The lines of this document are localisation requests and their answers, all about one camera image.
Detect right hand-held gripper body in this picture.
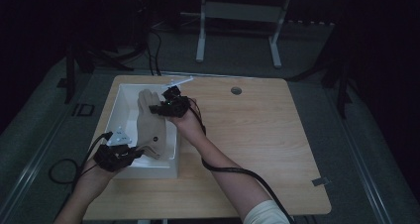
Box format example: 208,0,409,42
159,76,195,119

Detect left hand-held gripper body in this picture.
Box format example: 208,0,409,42
92,126,141,172

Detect plain beige glove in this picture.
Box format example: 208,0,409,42
137,145,163,160

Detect beige glove with dark dot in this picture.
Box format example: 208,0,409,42
137,88,170,161

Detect white plastic storage box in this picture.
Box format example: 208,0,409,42
105,83,182,180

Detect person's right hand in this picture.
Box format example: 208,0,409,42
167,97,206,145

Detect person's left hand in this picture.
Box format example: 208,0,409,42
73,157,121,199

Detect black tripod stand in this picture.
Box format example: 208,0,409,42
57,42,135,105
286,49,356,120

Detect white metal stand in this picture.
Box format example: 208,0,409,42
195,0,293,69

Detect person's white sleeve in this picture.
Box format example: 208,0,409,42
242,199,292,224

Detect pale power strip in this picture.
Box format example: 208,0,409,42
286,19,335,28

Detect grey tape piece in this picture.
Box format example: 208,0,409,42
311,176,332,187

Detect left hand-held gripper black cable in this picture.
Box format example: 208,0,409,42
73,131,114,192

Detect hand-held gripper black cable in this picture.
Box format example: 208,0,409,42
73,131,114,192
187,99,297,224

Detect black hanging cables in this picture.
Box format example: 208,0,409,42
145,29,163,77

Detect black floor bracket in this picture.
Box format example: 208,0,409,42
71,103,96,118

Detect black looped floor cable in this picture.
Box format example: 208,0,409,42
48,158,81,186

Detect right hand-held gripper black cable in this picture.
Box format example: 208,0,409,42
187,99,297,224

